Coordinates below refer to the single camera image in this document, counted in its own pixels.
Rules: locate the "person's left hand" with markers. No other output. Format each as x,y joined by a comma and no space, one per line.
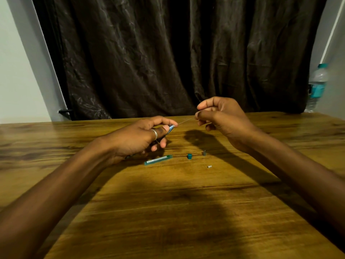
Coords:
126,138

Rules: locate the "dark brown curtain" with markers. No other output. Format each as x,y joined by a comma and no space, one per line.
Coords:
183,56

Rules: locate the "person's right hand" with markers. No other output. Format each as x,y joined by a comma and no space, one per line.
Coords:
229,118

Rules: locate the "clear plastic water bottle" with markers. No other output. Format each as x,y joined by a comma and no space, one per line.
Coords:
316,88

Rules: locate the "person's left forearm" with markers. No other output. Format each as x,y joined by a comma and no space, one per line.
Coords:
48,202

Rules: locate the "thin pencil lead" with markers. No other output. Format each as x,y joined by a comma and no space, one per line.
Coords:
186,121

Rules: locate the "person's right forearm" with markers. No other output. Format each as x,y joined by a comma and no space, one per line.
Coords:
296,175

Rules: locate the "person's right thumb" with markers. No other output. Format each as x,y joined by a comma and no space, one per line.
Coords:
206,114

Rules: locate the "person's left thumb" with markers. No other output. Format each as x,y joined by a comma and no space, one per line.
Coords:
159,132

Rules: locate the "blue mechanical pencil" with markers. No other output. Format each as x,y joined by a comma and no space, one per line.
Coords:
171,129

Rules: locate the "teal lead refill case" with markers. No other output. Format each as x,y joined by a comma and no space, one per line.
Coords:
158,159

